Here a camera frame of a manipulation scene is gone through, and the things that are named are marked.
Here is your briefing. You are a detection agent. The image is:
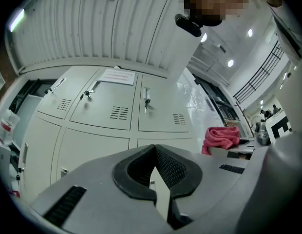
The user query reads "black head camera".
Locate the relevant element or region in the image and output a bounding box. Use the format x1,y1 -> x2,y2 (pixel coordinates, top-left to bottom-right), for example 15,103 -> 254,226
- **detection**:
174,13 -> 202,38

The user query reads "beige metal locker unit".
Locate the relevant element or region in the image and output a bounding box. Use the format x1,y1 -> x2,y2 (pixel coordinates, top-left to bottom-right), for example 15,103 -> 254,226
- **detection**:
18,65 -> 198,197

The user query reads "long ceiling light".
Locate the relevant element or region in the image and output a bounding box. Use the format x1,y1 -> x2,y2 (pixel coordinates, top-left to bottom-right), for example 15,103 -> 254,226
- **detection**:
9,8 -> 26,33

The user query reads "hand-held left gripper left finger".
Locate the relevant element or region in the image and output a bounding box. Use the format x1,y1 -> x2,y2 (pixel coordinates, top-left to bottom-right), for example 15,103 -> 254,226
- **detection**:
30,144 -> 168,234

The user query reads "black metal railing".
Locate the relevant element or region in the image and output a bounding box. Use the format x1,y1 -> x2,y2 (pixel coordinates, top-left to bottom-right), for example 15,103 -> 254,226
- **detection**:
232,40 -> 292,104

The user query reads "white paper notice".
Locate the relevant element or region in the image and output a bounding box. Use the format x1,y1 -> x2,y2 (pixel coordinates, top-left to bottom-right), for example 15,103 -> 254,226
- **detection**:
98,68 -> 136,86

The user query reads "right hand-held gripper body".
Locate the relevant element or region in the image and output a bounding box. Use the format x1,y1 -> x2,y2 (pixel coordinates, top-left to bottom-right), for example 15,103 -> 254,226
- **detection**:
236,116 -> 302,234

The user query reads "white water dispenser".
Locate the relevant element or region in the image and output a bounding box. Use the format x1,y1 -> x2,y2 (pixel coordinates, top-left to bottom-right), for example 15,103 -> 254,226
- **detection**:
0,144 -> 12,175

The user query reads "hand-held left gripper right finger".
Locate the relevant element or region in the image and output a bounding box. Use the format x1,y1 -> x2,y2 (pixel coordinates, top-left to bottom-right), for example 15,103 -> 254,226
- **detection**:
154,144 -> 249,234

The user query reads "person's white shirt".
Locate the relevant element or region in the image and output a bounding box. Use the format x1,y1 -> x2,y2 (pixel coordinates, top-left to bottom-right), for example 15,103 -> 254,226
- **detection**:
266,0 -> 302,63

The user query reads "person's head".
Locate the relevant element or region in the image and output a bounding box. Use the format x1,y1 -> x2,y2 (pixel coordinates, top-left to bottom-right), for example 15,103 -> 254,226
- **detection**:
181,0 -> 283,28

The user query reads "red cloth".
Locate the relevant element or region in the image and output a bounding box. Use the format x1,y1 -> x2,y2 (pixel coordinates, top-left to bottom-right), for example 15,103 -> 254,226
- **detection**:
201,127 -> 240,155

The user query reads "large clear water bottle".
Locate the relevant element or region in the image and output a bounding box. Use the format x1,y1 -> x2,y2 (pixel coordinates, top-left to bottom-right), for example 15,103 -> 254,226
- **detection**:
0,109 -> 20,146

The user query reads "grey metal cabinet door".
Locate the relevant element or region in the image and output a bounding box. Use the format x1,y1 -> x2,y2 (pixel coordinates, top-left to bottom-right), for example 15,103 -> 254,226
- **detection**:
137,74 -> 190,133

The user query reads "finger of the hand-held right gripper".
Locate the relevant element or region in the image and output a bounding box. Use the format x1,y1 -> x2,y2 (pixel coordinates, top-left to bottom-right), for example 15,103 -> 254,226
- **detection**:
238,137 -> 256,146
208,145 -> 255,161

